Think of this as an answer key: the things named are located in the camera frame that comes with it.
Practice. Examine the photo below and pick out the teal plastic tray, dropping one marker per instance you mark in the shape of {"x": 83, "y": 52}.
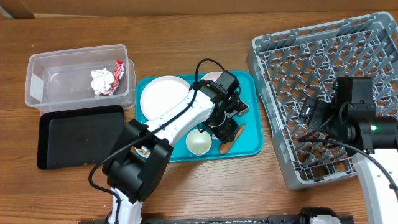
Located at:
{"x": 251, "y": 139}

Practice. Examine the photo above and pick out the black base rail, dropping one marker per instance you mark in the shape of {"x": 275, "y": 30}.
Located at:
{"x": 307, "y": 215}

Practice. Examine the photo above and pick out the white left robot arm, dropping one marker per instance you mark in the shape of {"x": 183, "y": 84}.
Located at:
{"x": 133, "y": 178}

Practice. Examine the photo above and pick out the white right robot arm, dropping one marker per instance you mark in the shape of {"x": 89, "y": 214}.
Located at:
{"x": 350, "y": 121}

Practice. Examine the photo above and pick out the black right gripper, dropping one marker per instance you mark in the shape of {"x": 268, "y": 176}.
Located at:
{"x": 318, "y": 111}

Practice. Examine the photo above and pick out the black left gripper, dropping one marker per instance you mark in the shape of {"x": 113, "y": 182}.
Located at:
{"x": 226, "y": 133}

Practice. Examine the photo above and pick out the pink bowl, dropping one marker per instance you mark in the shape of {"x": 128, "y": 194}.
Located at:
{"x": 213, "y": 76}

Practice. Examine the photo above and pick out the grey dishwasher rack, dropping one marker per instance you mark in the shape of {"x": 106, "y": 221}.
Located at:
{"x": 292, "y": 65}

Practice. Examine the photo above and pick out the large pink plate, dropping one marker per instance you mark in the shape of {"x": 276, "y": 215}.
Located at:
{"x": 161, "y": 94}

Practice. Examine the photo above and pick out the red snack wrapper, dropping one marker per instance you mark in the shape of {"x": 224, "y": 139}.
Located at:
{"x": 116, "y": 76}

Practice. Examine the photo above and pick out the black tray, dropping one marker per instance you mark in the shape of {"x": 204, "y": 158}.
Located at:
{"x": 78, "y": 137}

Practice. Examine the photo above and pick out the clear plastic bin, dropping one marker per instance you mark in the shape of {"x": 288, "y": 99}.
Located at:
{"x": 64, "y": 79}

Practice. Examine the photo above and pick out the large white napkin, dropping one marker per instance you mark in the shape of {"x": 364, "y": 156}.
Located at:
{"x": 102, "y": 81}

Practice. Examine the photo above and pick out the white paper cup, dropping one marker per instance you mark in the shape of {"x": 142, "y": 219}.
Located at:
{"x": 198, "y": 143}

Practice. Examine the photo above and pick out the bowl of food scraps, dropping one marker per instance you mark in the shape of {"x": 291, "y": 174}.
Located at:
{"x": 143, "y": 152}

